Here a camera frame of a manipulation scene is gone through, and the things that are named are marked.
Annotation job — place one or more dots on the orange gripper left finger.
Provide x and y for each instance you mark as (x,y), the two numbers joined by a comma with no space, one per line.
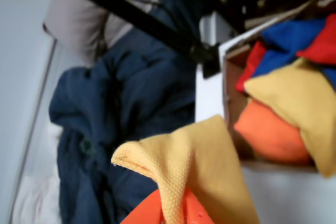
(147,213)

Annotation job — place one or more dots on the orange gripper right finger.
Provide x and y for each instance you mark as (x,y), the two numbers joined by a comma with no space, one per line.
(195,213)

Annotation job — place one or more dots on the yellow bean bag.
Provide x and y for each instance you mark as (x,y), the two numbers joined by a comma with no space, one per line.
(204,155)
(294,90)

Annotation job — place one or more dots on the orange bean bag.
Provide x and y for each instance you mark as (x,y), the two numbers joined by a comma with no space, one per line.
(267,134)

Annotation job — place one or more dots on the brown cardboard box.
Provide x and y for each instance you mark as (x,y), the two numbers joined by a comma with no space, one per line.
(232,82)

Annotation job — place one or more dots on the red bean bag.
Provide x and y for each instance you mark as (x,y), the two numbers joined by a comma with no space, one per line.
(323,45)
(252,66)

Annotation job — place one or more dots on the white fabric sheet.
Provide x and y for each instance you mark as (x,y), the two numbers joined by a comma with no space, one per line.
(36,197)

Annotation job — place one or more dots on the person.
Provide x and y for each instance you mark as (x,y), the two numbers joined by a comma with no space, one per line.
(131,90)

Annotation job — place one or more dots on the black clamp stand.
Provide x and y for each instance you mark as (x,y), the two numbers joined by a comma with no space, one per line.
(131,11)

